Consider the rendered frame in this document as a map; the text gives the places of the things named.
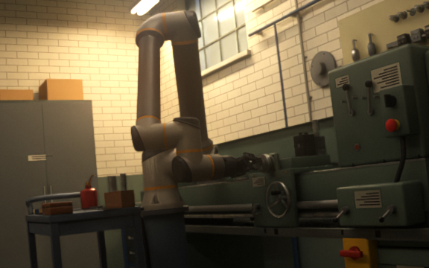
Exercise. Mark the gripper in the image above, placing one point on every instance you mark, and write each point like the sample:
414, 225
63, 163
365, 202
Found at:
234, 165

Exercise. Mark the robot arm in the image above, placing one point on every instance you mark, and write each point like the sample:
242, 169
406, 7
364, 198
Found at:
149, 93

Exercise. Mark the grey cross-slide dial collar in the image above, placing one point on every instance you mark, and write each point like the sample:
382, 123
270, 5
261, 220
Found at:
269, 162

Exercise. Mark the grey saddle handwheel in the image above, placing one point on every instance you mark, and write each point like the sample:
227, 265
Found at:
278, 199

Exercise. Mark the green lathe body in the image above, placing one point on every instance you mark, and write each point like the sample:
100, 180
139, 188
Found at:
367, 149

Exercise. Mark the grey metal bar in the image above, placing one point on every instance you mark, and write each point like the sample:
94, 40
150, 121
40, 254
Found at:
112, 183
123, 182

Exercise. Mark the brown wooden block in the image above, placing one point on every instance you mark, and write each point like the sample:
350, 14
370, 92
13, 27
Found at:
119, 199

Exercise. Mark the brown wooden rack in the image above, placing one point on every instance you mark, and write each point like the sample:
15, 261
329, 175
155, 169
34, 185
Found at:
57, 208

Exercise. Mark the blue pipe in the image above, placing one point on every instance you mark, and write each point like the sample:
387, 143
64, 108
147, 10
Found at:
281, 74

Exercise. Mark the grey pipe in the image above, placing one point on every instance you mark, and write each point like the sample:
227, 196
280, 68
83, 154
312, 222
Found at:
305, 74

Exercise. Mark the grey gearbox lever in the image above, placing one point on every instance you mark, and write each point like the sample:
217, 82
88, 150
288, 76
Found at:
342, 214
387, 213

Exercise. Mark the small red indicator lamp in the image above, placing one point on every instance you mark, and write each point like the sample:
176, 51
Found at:
357, 147

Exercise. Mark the black headstock lever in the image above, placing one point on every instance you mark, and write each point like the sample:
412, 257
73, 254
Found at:
348, 98
369, 97

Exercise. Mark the grey round faceplate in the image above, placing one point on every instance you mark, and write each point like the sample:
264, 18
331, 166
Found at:
322, 69

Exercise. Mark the window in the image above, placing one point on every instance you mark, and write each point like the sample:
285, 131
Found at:
222, 33

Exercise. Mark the red stop button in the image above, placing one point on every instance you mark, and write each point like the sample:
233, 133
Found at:
391, 125

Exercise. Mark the grey hanging tool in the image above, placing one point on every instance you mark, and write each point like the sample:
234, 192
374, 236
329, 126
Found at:
371, 46
355, 53

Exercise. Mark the red oil can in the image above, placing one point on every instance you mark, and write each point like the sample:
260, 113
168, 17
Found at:
88, 198

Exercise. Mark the blue trolley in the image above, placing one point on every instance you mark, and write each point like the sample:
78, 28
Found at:
84, 219

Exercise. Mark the cream tool board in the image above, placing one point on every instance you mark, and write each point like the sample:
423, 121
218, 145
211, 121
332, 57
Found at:
371, 26

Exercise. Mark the ceiling light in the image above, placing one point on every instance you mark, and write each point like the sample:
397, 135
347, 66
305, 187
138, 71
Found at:
143, 6

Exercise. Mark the dark round socket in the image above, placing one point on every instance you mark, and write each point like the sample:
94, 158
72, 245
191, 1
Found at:
394, 18
402, 15
411, 11
419, 7
428, 4

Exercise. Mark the tall cardboard box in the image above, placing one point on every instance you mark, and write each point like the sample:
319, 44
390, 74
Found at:
61, 89

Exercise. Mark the grey metal cabinet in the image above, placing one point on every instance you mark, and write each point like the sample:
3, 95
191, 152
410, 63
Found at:
17, 167

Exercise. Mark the flat cardboard box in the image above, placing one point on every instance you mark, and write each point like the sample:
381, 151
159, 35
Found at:
14, 95

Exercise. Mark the black tool post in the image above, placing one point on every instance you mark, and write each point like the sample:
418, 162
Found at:
308, 145

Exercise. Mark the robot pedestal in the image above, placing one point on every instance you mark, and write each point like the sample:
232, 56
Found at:
164, 238

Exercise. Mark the yellow switch box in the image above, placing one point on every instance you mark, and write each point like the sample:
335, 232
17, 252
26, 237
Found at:
369, 255

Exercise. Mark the black rotary switch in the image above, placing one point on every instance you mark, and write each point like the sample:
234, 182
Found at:
390, 101

